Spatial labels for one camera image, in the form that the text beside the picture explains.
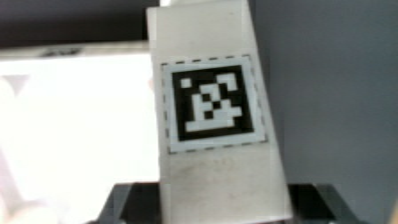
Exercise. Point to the white square table top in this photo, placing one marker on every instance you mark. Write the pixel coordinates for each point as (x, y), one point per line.
(77, 125)

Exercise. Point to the white table leg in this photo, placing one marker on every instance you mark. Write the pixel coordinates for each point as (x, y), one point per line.
(223, 183)

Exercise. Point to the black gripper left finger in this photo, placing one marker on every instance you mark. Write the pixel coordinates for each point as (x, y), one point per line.
(132, 205)

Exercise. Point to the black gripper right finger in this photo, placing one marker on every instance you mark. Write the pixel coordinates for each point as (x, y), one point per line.
(320, 207)

